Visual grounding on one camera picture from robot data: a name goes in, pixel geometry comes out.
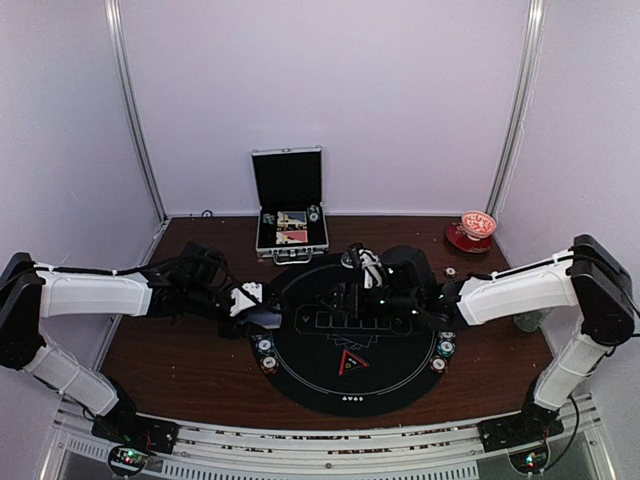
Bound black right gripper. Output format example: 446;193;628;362
316;282;421;320

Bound green chips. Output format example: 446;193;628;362
255;337;274;356
436;339;456;358

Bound blue patterned card deck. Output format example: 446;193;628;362
246;309;282;330

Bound orange chips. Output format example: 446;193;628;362
429;355;448;374
259;355;279;375

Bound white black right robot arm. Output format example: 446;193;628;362
320;235;639;442

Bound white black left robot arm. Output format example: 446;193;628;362
1;242;284;444

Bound clear dealer button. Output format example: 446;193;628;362
340;252;353;269

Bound red saucer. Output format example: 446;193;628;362
445;222;494;254

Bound red patterned bowl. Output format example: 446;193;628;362
461;210;497;241

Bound red triangle all-in marker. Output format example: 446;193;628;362
338;349;370;377

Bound red card deck box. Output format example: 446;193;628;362
276;230;308;245

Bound round black poker mat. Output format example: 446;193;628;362
250;254;456;417

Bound green chip stack in case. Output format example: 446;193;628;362
307;205;320;223

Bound blue card deck box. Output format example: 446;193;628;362
277;211;307;228

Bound aluminium poker case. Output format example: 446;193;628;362
251;145;329;266

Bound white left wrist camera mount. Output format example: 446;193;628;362
229;282;263;318

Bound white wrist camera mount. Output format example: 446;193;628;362
229;282;263;318
358;249;384;289

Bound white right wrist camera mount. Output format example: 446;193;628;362
358;249;384;289

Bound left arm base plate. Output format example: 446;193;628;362
91;417;179;454

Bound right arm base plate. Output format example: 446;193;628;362
477;412;564;452

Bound right aluminium frame post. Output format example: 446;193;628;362
485;0;548;218

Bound aluminium frame post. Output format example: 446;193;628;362
485;0;548;218
104;0;167;222

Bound left aluminium frame post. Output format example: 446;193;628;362
104;0;167;222

